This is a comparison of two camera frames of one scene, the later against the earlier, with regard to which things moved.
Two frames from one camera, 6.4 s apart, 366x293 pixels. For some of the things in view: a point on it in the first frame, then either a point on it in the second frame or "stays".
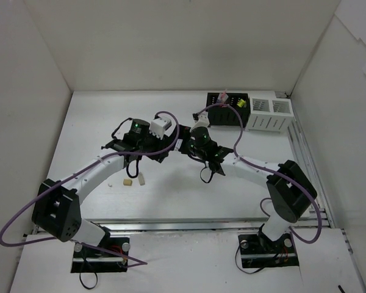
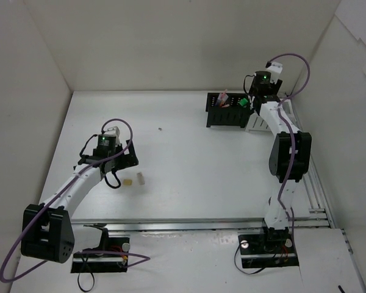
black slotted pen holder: (226, 116) stays
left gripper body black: (163, 145) → (129, 156)
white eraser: (141, 179) stays
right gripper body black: (187, 141) → (251, 103)
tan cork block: (127, 182) stays
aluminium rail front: (196, 225) stays
